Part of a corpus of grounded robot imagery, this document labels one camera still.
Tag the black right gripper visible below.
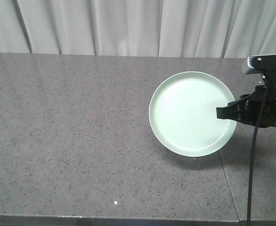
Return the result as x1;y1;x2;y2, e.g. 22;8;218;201
216;86;276;128

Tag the pale green round plate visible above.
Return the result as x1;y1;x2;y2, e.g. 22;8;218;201
149;71;237;157

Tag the white pleated curtain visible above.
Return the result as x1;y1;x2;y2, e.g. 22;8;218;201
0;0;276;58

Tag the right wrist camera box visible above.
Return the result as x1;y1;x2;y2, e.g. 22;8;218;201
242;54;276;74

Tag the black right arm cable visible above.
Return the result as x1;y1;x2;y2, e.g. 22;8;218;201
246;70;270;226

